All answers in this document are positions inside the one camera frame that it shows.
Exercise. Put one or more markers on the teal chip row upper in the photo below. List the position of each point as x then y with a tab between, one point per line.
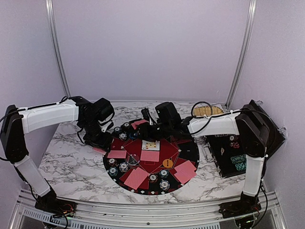
238	159

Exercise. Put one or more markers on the red dice in case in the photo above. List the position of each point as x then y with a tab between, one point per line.
235	145

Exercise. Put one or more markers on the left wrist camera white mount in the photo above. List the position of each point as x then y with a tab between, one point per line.
107	126

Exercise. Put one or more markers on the teal chip row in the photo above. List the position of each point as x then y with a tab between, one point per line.
240	166
238	159

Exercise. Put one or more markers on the teal chip row lower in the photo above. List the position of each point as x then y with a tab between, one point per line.
240	166

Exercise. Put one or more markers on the orange big blind button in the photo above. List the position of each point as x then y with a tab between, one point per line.
167	163

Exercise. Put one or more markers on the red playing card deck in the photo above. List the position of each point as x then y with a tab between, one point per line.
99	150

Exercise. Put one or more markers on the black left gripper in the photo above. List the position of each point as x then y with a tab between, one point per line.
104	142

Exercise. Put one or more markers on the front aluminium rail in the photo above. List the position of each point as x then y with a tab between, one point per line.
99	215

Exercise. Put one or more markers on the yellow woven bamboo mat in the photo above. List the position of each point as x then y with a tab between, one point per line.
207	111

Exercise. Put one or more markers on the left aluminium frame post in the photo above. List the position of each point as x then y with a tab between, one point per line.
56	47

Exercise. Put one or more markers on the face down community card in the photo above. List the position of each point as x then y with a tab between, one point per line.
152	156

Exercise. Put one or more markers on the aluminium frame post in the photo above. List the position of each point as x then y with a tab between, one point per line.
56	47
243	52

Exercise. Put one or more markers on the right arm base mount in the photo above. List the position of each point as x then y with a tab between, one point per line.
238	208

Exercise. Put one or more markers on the black poker set case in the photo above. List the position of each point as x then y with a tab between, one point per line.
259	135

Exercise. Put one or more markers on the five of hearts card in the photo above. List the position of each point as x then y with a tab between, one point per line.
150	146

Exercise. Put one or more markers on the round red black poker mat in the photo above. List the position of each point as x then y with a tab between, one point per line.
150	168

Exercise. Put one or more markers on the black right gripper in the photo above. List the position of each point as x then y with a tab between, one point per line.
144	130

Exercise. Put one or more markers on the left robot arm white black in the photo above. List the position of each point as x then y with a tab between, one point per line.
26	133

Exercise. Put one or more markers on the dealt red card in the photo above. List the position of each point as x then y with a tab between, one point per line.
134	179
135	124
143	172
186	166
183	175

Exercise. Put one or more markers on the right aluminium frame post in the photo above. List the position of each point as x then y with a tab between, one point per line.
243	52

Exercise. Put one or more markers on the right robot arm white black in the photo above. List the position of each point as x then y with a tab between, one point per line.
197	126

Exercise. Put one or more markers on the chip stack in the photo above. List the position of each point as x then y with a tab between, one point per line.
126	125
112	162
153	178

